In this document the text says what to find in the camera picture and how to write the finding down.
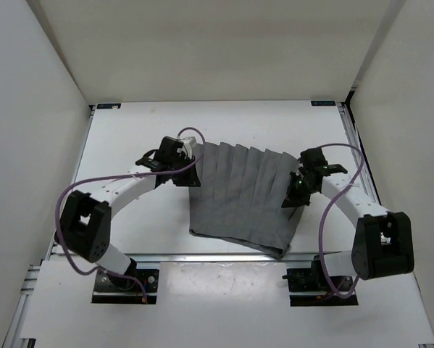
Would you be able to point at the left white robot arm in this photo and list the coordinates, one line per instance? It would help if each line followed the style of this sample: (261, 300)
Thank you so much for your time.
(84, 226)

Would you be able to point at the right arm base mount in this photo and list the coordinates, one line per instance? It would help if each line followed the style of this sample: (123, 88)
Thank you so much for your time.
(306, 289)

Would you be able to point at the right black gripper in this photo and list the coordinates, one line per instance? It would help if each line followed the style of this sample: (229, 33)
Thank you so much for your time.
(292, 199)

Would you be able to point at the blue corner label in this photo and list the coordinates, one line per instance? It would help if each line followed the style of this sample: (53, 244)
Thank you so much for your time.
(321, 103)
(108, 106)

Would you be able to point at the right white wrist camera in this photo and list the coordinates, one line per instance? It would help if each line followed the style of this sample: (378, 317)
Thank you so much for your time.
(300, 170)

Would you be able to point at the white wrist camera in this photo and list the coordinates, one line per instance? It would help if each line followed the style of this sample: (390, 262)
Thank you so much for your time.
(188, 144)
(300, 170)

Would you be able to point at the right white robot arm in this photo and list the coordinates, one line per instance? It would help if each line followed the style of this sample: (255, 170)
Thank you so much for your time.
(329, 180)

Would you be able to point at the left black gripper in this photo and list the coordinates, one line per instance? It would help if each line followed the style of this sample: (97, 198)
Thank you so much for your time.
(190, 180)

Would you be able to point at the grey pleated skirt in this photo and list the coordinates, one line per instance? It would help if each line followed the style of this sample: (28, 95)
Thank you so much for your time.
(240, 197)

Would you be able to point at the aluminium table frame rail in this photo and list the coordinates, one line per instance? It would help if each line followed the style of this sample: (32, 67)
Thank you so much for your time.
(365, 174)

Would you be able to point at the left blue corner label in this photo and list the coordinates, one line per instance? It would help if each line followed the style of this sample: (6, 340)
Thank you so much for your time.
(108, 106)

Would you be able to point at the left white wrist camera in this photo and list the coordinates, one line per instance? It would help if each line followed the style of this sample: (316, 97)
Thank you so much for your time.
(188, 144)

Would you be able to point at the right blue corner label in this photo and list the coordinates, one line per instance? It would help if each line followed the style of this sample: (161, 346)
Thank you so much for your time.
(321, 103)

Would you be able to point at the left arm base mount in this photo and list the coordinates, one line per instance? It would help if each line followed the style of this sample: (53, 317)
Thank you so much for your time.
(123, 291)

